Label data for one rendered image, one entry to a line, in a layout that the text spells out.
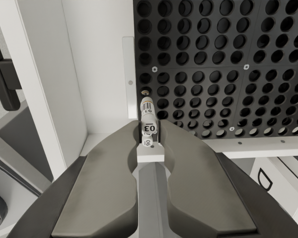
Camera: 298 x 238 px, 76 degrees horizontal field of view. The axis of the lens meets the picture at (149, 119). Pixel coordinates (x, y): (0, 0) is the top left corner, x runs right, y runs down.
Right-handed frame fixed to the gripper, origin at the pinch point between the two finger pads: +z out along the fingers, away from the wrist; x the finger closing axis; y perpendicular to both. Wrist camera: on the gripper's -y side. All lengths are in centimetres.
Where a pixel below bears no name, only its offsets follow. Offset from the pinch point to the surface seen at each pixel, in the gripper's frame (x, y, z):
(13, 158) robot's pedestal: -30.6, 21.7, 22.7
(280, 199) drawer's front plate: 20.3, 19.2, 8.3
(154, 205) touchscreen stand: 2, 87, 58
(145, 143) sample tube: -0.4, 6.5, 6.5
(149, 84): 0.2, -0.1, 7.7
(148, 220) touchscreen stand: -1, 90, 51
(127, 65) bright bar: -2.4, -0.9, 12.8
